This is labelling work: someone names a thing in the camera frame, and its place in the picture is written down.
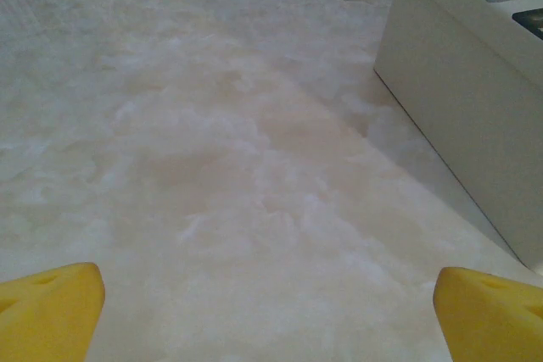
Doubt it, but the white box with picture tiles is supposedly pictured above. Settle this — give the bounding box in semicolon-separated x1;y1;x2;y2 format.
372;0;543;272

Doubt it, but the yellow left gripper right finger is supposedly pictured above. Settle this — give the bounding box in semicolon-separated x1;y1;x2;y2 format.
432;266;543;362

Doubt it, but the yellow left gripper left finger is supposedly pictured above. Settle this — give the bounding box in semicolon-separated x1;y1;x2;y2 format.
0;262;106;362

